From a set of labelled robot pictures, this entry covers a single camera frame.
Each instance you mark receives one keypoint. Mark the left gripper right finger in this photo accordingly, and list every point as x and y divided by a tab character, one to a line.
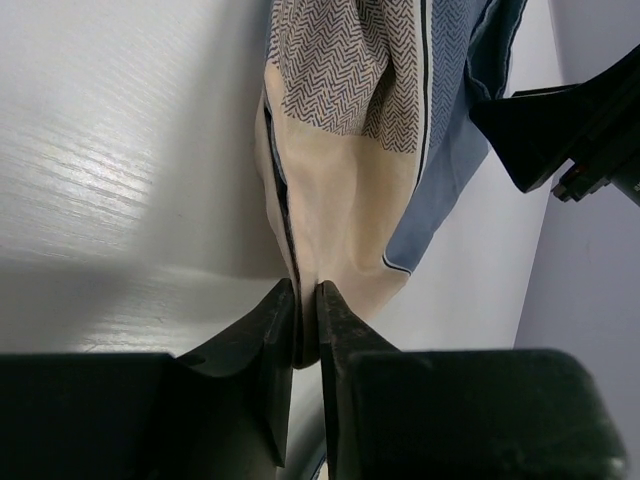
342	335

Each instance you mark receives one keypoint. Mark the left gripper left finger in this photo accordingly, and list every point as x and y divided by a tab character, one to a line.
227	401

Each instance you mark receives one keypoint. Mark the blue beige checked cloth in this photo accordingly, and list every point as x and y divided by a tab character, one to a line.
364	139

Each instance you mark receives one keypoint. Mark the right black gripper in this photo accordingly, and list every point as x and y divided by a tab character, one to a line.
595	125

